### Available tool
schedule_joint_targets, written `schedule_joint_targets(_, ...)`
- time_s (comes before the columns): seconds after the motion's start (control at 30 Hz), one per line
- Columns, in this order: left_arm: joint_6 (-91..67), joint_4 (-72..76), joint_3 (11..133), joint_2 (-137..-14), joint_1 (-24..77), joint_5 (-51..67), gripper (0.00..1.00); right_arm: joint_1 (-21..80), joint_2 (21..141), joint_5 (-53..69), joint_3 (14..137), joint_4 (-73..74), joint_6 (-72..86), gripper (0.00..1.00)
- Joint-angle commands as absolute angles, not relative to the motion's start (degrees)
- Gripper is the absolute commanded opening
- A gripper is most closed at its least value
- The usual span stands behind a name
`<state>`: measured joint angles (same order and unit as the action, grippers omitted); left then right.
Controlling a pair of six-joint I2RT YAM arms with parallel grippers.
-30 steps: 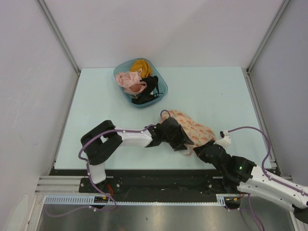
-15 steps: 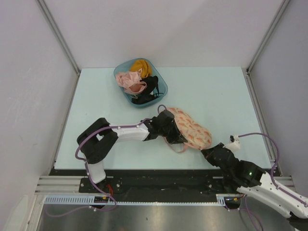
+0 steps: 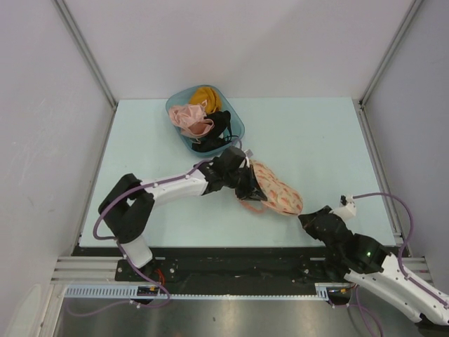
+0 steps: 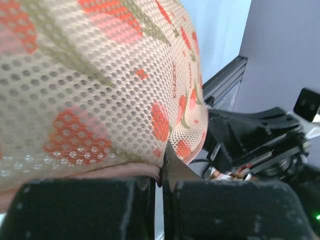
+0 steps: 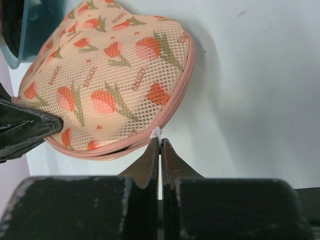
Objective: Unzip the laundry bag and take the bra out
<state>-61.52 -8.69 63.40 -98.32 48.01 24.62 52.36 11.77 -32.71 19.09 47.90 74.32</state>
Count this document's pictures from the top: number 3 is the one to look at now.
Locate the black bra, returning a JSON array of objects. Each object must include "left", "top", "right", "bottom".
[{"left": 192, "top": 110, "right": 237, "bottom": 153}]

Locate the mustard yellow garment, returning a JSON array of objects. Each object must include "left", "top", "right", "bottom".
[{"left": 189, "top": 86, "right": 222, "bottom": 115}]

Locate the teal plastic basin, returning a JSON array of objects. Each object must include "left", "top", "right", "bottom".
[{"left": 166, "top": 85, "right": 245, "bottom": 157}]

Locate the left aluminium frame post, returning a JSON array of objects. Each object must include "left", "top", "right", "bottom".
[{"left": 52, "top": 0, "right": 118, "bottom": 110}]

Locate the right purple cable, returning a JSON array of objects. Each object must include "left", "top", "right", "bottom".
[{"left": 352, "top": 192, "right": 449, "bottom": 337}]

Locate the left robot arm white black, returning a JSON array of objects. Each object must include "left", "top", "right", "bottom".
[{"left": 93, "top": 146, "right": 267, "bottom": 281}]

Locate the right aluminium frame post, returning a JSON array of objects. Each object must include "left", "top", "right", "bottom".
[{"left": 358, "top": 0, "right": 425, "bottom": 106}]

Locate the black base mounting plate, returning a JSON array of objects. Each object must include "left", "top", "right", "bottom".
[{"left": 74, "top": 247, "right": 349, "bottom": 291}]

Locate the aluminium rail beam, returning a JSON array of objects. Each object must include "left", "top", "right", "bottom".
[{"left": 51, "top": 256, "right": 433, "bottom": 284}]

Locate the grey slotted cable duct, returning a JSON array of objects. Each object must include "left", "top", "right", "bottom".
[{"left": 65, "top": 282, "right": 351, "bottom": 300}]

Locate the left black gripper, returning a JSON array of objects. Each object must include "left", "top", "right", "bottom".
[{"left": 223, "top": 164, "right": 266, "bottom": 201}]

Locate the aluminium frame post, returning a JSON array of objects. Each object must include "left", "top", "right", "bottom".
[
  {"left": 358, "top": 0, "right": 425, "bottom": 106},
  {"left": 52, "top": 0, "right": 118, "bottom": 110}
]

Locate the floral mesh laundry bag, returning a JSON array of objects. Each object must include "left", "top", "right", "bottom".
[{"left": 239, "top": 159, "right": 303, "bottom": 216}]

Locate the pink bra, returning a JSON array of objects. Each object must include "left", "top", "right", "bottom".
[{"left": 168, "top": 104, "right": 215, "bottom": 138}]

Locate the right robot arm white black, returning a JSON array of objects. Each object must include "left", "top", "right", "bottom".
[{"left": 298, "top": 202, "right": 448, "bottom": 329}]

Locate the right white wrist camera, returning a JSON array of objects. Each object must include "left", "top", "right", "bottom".
[{"left": 331, "top": 195, "right": 356, "bottom": 221}]

